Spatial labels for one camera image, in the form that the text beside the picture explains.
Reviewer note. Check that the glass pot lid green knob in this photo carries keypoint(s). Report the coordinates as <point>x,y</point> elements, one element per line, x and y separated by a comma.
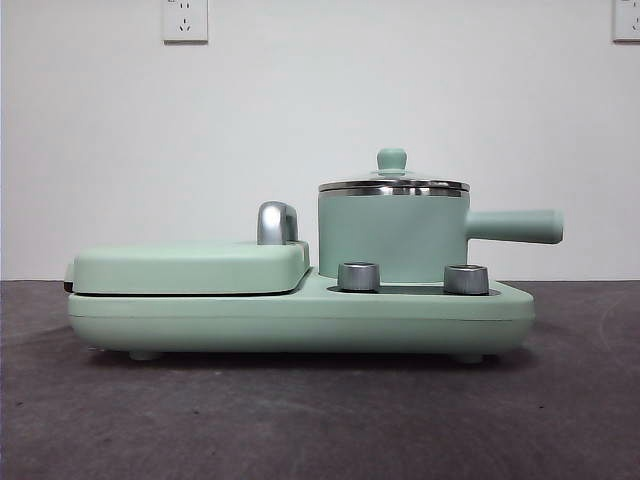
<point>392,157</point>

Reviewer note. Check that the silver control knob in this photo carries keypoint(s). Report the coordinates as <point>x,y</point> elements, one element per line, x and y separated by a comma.
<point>466,280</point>
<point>359,277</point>

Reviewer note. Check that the mint green breakfast maker base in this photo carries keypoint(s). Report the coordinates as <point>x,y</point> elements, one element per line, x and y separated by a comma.
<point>300,320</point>

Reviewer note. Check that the mint green grill cover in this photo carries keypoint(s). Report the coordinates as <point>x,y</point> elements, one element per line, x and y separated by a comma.
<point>175,265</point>

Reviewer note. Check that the white wall socket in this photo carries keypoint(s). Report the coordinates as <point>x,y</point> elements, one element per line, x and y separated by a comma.
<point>627,22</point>
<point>185,22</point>

